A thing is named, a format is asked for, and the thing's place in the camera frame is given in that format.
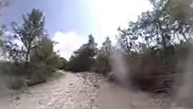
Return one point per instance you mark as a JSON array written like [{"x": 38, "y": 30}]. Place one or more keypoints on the distant dark bushes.
[{"x": 83, "y": 58}]

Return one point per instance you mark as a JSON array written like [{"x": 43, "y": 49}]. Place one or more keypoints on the pale gravel dirt path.
[{"x": 65, "y": 100}]

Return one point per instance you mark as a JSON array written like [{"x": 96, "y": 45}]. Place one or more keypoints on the row of trees and scrub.
[{"x": 157, "y": 48}]

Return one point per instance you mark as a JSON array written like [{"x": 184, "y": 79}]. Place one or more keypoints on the thin-branched trees and bushes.
[{"x": 30, "y": 53}]

